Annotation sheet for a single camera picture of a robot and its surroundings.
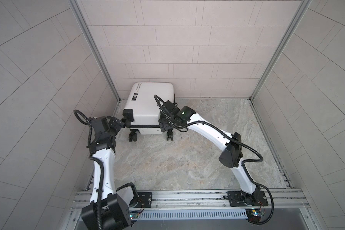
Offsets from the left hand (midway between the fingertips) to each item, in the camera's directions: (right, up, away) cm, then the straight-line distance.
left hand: (117, 120), depth 77 cm
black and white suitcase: (+13, +7, +5) cm, 15 cm away
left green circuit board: (+13, -42, -13) cm, 46 cm away
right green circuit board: (+70, -45, -9) cm, 84 cm away
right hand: (+25, -3, +5) cm, 26 cm away
